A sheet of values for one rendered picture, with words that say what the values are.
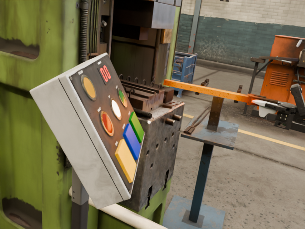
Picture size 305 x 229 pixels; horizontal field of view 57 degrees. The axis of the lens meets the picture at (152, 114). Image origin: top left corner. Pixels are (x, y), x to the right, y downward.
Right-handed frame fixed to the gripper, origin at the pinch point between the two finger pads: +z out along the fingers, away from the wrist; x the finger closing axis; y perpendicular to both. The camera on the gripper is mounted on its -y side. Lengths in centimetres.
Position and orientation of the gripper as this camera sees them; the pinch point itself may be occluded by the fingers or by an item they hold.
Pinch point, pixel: (256, 99)
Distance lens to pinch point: 113.0
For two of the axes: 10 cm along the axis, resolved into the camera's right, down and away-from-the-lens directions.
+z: -8.7, -2.8, 4.1
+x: 4.8, -2.4, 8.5
